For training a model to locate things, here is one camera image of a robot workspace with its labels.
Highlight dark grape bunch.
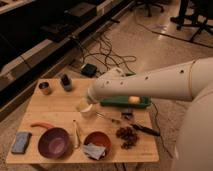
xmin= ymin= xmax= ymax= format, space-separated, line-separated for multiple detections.
xmin=116 ymin=127 xmax=139 ymax=149

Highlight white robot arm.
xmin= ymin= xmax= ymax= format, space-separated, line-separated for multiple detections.
xmin=77 ymin=57 xmax=213 ymax=171

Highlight brown red bowl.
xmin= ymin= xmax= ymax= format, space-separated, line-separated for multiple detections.
xmin=83 ymin=131 xmax=111 ymax=160

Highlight purple bowl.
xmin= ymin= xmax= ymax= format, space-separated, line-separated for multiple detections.
xmin=38 ymin=127 xmax=70 ymax=159

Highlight white cup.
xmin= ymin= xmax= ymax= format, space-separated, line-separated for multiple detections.
xmin=80 ymin=105 xmax=94 ymax=118

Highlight green tray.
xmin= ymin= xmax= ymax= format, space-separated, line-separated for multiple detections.
xmin=100 ymin=96 xmax=151 ymax=109

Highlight dark small bottle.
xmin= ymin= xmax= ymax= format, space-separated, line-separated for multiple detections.
xmin=60 ymin=74 xmax=72 ymax=92

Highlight black power box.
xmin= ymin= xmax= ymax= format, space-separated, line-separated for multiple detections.
xmin=81 ymin=63 xmax=97 ymax=77

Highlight yellow banana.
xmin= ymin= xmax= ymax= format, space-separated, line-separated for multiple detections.
xmin=73 ymin=120 xmax=81 ymax=149

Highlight wooden table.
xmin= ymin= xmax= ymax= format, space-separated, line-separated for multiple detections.
xmin=6 ymin=79 xmax=159 ymax=164

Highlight metal can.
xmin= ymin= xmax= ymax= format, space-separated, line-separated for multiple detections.
xmin=39 ymin=82 xmax=52 ymax=95

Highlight small dark clip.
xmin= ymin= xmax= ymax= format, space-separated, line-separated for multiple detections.
xmin=121 ymin=111 xmax=133 ymax=120

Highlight yellow lemon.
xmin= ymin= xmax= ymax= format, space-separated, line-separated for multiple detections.
xmin=128 ymin=96 xmax=140 ymax=104

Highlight blue sponge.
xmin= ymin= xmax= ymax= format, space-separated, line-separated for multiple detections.
xmin=11 ymin=132 xmax=32 ymax=154

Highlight dark shelf bench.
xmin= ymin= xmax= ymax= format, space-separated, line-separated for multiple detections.
xmin=0 ymin=0 xmax=131 ymax=121

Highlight office chair base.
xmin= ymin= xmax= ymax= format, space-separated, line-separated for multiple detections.
xmin=130 ymin=0 xmax=164 ymax=17

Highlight black stand legs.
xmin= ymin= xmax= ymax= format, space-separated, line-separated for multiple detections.
xmin=170 ymin=0 xmax=213 ymax=42

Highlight black floor cables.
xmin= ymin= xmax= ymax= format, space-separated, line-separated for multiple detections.
xmin=71 ymin=33 xmax=138 ymax=75

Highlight black handled knife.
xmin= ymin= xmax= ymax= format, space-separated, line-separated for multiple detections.
xmin=130 ymin=124 xmax=160 ymax=136

